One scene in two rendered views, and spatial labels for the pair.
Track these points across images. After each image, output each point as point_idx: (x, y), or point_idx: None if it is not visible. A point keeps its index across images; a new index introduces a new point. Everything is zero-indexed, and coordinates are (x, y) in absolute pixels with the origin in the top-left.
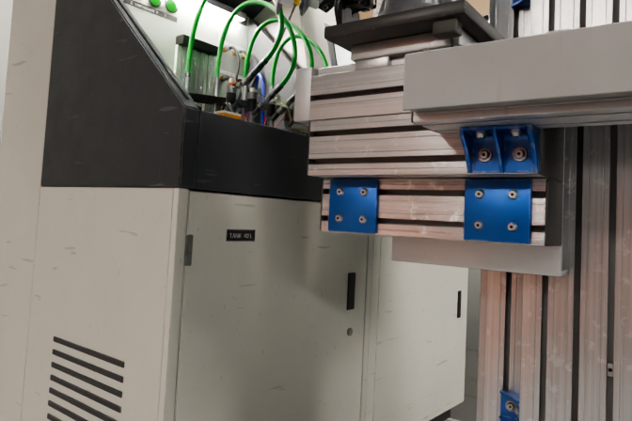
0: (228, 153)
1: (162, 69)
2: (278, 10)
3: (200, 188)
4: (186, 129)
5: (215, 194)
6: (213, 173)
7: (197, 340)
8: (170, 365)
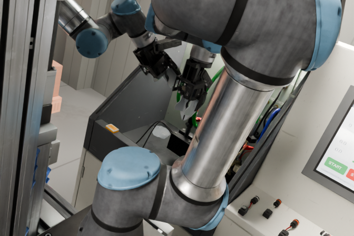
0: (102, 145)
1: (110, 96)
2: (166, 80)
3: (90, 152)
4: (88, 126)
5: (95, 158)
6: (96, 149)
7: (80, 205)
8: (72, 204)
